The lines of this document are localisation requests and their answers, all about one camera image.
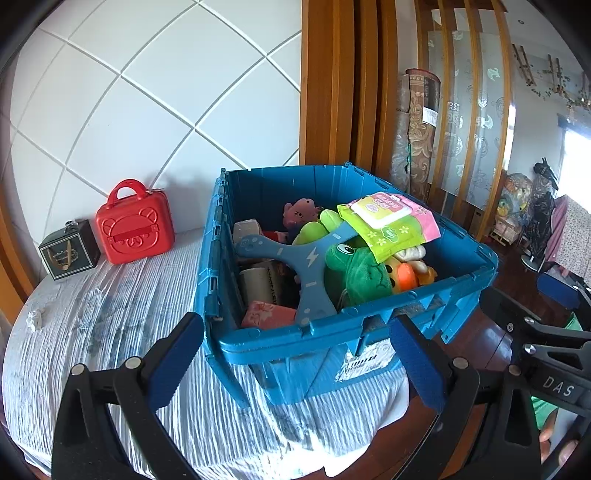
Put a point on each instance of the window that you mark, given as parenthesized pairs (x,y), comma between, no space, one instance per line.
(577,157)

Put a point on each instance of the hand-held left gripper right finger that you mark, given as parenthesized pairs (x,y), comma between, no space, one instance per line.
(415,364)

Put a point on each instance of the artificial vine decoration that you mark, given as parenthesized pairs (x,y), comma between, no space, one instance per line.
(554,83)

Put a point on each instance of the yellow duck plush frog hood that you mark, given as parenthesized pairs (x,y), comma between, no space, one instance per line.
(360,277)

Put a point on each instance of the small wooden stool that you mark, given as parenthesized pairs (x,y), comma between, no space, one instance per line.
(503,230)

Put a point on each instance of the patterned cloth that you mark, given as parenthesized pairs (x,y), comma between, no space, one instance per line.
(572,230)

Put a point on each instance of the plastic wrapped roll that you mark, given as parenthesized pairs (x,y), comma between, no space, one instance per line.
(399,129)

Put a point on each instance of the wooden slat partition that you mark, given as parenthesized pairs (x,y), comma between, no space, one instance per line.
(323,92)

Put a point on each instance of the pink box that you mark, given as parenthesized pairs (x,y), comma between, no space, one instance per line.
(268,314)

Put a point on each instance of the dark gift bag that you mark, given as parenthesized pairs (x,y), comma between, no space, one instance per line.
(69,254)

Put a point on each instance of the black wrapped object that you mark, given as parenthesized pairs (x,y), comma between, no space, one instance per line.
(542,207)

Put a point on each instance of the green and white plush toy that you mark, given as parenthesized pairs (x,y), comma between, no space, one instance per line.
(314,230)

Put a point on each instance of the red plastic carry case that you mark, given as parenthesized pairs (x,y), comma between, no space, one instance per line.
(138,230)

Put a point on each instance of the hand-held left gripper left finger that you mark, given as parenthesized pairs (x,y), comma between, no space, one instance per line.
(178,360)

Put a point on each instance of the person's green clothing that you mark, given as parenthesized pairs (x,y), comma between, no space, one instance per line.
(541,410)

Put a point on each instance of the small pink plush toy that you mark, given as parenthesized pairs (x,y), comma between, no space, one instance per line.
(302,212)

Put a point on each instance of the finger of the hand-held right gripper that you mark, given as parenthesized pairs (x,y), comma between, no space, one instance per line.
(556,288)
(503,309)

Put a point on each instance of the pink rimmed wipes packet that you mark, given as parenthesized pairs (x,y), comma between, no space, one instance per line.
(383,210)

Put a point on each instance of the green flowered packet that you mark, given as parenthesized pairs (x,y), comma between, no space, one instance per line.
(397,240)

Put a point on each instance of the person's right hand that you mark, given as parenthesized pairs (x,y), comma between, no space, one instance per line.
(548,431)

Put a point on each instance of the frosted glass panel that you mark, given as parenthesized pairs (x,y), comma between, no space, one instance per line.
(475,115)

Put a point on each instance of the beige cylindrical container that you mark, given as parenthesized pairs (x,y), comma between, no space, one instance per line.
(263,284)

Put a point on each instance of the plastic wrapped colourful toy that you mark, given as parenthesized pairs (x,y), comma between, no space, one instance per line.
(515,194)

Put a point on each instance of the wooden frame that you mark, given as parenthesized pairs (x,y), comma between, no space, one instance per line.
(11,258)

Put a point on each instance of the rolled patterned carpet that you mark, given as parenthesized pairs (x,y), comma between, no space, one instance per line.
(425,138)

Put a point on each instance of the crumpled white paper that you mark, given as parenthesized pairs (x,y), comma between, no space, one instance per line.
(36,318)

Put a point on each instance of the blue plastic boomerang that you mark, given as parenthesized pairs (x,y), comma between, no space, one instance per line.
(309,277)

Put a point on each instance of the blue plastic crate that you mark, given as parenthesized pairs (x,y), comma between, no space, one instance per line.
(300,374)

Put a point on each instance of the white striped tablecloth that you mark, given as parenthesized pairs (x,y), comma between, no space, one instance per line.
(115,314)

